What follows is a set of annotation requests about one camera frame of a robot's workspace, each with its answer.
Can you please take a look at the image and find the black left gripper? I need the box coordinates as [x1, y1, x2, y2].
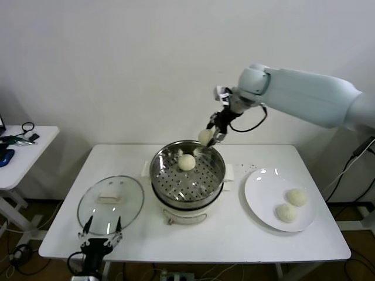
[77, 215, 123, 275]

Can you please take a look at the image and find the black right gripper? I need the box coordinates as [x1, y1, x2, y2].
[208, 107, 238, 146]

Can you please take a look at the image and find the white steamed baozi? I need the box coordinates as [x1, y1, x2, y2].
[178, 154, 196, 172]
[285, 189, 309, 207]
[198, 130, 214, 146]
[274, 204, 299, 224]

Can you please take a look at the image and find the glass pot lid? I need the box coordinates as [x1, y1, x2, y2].
[77, 174, 145, 236]

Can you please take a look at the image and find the stainless steel steamer basket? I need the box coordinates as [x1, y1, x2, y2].
[141, 139, 235, 210]

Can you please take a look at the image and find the white electric cooker base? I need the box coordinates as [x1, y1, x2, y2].
[152, 181, 231, 227]

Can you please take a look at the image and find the white round plate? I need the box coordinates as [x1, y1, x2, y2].
[244, 167, 318, 233]

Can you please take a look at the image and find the white side table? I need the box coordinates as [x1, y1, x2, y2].
[0, 125, 60, 244]

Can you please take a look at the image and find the blue object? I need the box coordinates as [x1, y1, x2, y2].
[0, 149, 15, 168]

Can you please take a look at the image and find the black power adapter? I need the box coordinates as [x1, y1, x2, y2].
[352, 139, 372, 158]

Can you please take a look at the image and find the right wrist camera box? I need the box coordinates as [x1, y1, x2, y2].
[213, 85, 234, 107]

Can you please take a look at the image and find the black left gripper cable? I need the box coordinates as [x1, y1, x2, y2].
[67, 251, 86, 276]

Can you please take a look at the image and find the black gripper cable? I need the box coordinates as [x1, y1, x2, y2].
[228, 102, 269, 132]
[67, 251, 86, 276]

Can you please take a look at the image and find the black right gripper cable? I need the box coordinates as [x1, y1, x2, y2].
[228, 102, 269, 132]

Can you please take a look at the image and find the black coiled floor cable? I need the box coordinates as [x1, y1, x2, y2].
[10, 244, 32, 266]

